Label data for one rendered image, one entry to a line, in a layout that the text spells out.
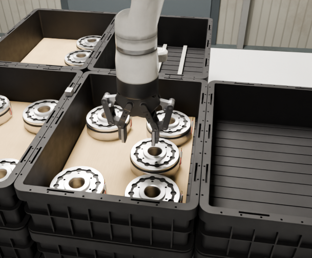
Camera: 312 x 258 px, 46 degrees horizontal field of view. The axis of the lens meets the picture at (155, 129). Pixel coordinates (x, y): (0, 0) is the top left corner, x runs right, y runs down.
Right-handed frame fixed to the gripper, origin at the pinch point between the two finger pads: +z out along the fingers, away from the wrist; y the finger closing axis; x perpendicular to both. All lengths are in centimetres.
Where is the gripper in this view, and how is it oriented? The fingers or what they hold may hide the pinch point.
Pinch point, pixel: (139, 136)
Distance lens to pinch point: 73.3
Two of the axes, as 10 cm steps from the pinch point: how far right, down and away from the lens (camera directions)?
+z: -0.1, 8.0, 6.0
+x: 1.5, -6.0, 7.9
